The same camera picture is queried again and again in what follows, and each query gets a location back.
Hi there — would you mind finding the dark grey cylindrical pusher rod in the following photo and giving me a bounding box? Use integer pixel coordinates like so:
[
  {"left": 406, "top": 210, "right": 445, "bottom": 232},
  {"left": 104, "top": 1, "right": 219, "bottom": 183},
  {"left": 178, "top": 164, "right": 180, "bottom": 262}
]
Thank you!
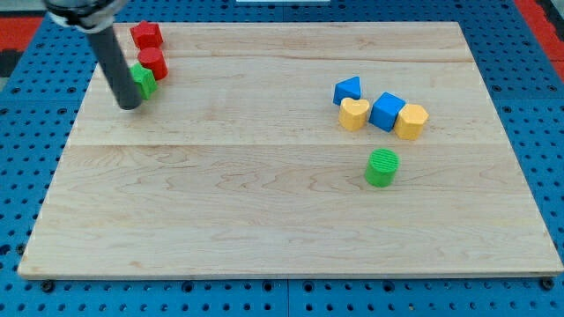
[{"left": 86, "top": 24, "right": 142, "bottom": 110}]

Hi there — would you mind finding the light wooden board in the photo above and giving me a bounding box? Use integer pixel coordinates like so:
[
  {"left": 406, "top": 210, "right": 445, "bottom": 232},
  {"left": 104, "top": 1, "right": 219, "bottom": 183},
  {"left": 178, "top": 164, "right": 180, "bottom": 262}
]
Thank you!
[{"left": 18, "top": 22, "right": 563, "bottom": 280}]

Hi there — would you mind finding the green star block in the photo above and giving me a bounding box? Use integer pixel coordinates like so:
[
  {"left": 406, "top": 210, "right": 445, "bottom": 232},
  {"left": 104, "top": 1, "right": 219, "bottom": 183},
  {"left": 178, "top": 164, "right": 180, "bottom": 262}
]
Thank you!
[{"left": 130, "top": 63, "right": 158, "bottom": 100}]

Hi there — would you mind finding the red cylinder block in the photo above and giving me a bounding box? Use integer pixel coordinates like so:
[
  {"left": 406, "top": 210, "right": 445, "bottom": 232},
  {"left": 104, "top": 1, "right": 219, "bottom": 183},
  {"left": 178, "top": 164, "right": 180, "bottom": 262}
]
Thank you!
[{"left": 137, "top": 47, "right": 168, "bottom": 80}]

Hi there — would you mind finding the red star block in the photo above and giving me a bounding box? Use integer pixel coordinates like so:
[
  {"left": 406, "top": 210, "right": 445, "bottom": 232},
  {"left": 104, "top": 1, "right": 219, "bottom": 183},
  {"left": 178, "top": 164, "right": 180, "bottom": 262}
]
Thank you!
[{"left": 130, "top": 20, "right": 164, "bottom": 49}]

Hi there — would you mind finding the blue triangle block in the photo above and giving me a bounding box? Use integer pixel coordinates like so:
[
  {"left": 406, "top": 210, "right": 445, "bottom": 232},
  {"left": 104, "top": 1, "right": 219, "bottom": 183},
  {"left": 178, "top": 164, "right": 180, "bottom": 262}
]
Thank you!
[{"left": 333, "top": 76, "right": 361, "bottom": 106}]

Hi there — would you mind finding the yellow heart block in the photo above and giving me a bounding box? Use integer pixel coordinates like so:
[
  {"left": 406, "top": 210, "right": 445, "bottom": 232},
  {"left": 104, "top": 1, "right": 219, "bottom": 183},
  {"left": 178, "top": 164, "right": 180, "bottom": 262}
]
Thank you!
[{"left": 338, "top": 97, "right": 370, "bottom": 131}]

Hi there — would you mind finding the blue cube block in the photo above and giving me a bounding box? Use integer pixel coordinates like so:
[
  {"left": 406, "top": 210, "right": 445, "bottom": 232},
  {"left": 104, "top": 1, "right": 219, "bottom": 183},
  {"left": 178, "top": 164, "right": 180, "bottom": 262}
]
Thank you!
[{"left": 368, "top": 92, "right": 406, "bottom": 132}]

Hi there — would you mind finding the green cylinder block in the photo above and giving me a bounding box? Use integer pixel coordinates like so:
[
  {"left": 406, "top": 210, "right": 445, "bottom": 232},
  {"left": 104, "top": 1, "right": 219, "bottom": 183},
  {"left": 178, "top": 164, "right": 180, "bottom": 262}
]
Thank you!
[{"left": 364, "top": 148, "right": 400, "bottom": 188}]

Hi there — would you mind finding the yellow hexagon block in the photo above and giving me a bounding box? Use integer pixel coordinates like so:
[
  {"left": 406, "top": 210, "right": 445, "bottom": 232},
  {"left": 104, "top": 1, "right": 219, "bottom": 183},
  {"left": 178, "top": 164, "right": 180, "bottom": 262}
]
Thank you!
[{"left": 393, "top": 104, "right": 429, "bottom": 140}]

